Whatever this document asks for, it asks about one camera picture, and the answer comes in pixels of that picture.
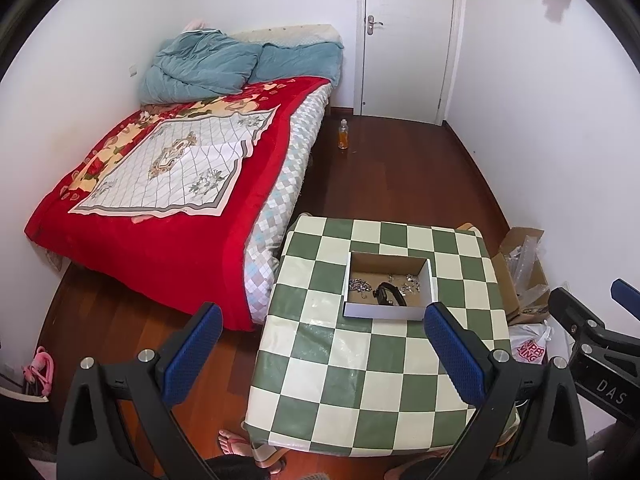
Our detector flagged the green checkered tablecloth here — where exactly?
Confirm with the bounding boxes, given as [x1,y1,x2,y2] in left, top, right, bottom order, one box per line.
[242,214,522,459]

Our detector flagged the silver chain bracelet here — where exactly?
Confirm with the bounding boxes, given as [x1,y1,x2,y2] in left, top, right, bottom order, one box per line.
[348,277,374,302]

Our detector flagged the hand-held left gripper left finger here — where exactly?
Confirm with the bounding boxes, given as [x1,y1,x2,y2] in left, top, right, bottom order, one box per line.
[57,302,224,480]

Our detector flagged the white cardboard box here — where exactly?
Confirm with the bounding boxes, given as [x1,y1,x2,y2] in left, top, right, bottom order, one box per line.
[343,251,439,322]

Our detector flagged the brown cardboard box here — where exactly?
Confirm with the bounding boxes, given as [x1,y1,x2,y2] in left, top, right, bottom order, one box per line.
[492,227,552,322]

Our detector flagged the person's left foot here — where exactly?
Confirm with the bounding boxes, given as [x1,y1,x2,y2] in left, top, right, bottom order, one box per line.
[217,427,287,474]

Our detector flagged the person's left leg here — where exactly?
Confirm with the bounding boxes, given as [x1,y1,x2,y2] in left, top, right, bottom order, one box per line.
[206,455,262,480]

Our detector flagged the dark container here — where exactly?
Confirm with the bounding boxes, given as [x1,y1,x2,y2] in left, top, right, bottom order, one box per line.
[0,385,57,443]

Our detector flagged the blue quilt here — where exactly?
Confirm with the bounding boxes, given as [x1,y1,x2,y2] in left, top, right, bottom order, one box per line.
[138,30,264,106]

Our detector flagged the white door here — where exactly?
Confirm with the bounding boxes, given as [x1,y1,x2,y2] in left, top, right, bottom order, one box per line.
[360,0,459,124]

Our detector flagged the white plastic bag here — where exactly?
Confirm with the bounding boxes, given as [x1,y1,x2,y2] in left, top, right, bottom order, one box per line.
[508,319,557,367]

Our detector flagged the blue pillow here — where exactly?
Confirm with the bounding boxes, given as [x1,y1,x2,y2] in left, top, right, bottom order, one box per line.
[255,41,346,87]

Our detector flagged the black smartwatch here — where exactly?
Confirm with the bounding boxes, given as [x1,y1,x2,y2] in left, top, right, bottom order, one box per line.
[373,282,407,307]

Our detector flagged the beige headboard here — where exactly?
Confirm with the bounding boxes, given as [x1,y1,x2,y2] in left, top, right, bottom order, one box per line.
[227,23,344,47]

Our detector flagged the pink hangers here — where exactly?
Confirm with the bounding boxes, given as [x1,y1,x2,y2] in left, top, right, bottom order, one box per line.
[22,347,56,397]

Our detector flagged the diamond pattern bed sheet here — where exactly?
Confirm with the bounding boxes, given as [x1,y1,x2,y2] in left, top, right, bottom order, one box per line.
[243,85,334,325]

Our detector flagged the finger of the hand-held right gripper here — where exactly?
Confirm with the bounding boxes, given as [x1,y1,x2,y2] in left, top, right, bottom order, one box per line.
[610,278,640,322]
[547,287,609,347]

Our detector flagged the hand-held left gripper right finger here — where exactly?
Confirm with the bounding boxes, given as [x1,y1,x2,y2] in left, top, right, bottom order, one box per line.
[424,302,588,480]

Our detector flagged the red floral blanket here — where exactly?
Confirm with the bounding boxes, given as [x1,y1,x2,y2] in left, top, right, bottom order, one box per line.
[25,76,334,333]

